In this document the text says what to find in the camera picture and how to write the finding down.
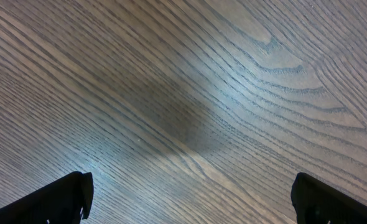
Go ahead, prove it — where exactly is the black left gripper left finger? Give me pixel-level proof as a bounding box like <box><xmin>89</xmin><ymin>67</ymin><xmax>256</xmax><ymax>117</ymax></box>
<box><xmin>0</xmin><ymin>171</ymin><xmax>94</xmax><ymax>224</ymax></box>

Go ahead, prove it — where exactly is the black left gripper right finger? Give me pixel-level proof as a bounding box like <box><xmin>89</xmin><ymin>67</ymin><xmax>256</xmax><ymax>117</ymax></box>
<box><xmin>290</xmin><ymin>172</ymin><xmax>367</xmax><ymax>224</ymax></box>

